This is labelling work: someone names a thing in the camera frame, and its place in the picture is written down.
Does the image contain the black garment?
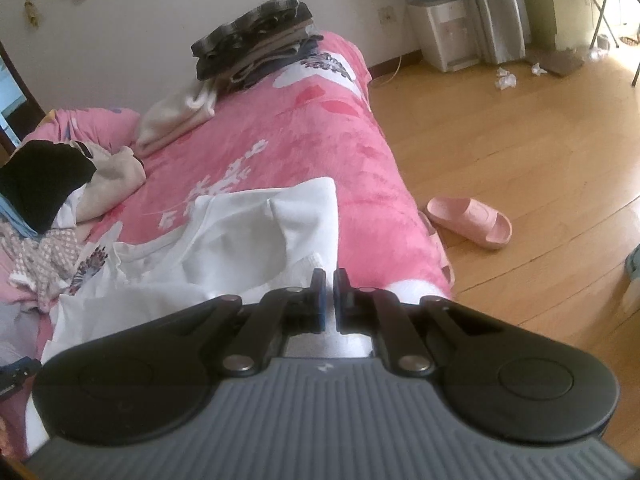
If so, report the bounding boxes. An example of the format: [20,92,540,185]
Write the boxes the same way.
[0,139,99,234]

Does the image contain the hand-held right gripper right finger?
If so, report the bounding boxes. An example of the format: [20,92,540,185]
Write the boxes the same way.
[333,267,504,377]

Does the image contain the beige curtain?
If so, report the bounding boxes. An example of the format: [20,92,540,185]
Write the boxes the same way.
[459,0,532,64]

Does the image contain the light blue garment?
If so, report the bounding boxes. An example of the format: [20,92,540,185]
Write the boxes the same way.
[0,194,39,239]

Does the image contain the folded cream clothes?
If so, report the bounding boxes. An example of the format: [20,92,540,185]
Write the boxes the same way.
[134,79,219,157]

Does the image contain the houndstooth knit garment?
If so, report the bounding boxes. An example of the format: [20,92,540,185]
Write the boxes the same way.
[6,226,117,312]

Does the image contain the white crumpled shirt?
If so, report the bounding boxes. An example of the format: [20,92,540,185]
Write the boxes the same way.
[51,186,89,232]

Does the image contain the white water dispenser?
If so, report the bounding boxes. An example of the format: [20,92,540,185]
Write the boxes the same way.
[406,0,484,74]

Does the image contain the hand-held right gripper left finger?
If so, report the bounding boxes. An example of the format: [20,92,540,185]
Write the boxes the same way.
[166,267,329,377]

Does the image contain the light blue bin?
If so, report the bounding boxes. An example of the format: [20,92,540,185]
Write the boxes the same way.
[624,244,640,287]

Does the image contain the cream fleece garment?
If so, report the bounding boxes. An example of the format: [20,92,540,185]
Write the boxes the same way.
[74,141,148,222]

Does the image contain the white bear outline sweatshirt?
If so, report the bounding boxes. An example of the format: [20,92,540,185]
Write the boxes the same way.
[25,176,451,456]

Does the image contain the brown cardboard piece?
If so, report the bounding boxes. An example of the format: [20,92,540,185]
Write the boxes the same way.
[524,46,587,79]

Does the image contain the pink floral blanket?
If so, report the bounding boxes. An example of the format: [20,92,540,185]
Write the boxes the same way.
[0,30,457,461]

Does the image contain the stack of folded dark clothes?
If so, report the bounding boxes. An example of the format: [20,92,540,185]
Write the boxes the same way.
[190,0,326,87]

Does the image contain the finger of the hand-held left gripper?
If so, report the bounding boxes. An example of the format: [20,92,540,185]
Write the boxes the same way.
[0,356,44,402]

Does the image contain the pink slipper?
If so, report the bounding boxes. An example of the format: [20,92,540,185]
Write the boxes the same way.
[424,196,514,252]

